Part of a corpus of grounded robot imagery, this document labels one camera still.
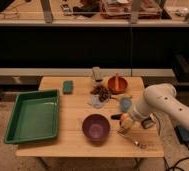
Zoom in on orange apple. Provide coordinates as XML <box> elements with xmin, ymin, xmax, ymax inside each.
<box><xmin>120</xmin><ymin>113</ymin><xmax>129</xmax><ymax>122</ymax></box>

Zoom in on black handled utensil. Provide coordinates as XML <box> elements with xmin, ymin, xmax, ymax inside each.
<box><xmin>111</xmin><ymin>114</ymin><xmax>122</xmax><ymax>120</ymax></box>

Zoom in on green sponge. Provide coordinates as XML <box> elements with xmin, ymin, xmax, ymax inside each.
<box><xmin>63</xmin><ymin>80</ymin><xmax>73</xmax><ymax>94</ymax></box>

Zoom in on small black metal clip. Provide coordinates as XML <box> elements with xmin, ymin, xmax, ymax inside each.
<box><xmin>141</xmin><ymin>116</ymin><xmax>155</xmax><ymax>129</ymax></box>

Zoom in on purple bowl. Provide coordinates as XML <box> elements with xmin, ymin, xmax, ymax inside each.
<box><xmin>82</xmin><ymin>114</ymin><xmax>110</xmax><ymax>142</ymax></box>

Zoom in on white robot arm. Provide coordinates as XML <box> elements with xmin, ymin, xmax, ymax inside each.
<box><xmin>120</xmin><ymin>83</ymin><xmax>189</xmax><ymax>131</ymax></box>

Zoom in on orange bowl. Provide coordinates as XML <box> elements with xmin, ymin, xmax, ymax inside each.
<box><xmin>108</xmin><ymin>74</ymin><xmax>128</xmax><ymax>94</ymax></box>

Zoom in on wooden table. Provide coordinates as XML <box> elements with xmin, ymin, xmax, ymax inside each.
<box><xmin>16</xmin><ymin>77</ymin><xmax>164</xmax><ymax>158</ymax></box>

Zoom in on green plastic tray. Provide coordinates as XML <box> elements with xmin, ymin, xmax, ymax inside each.
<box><xmin>4</xmin><ymin>90</ymin><xmax>59</xmax><ymax>144</ymax></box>

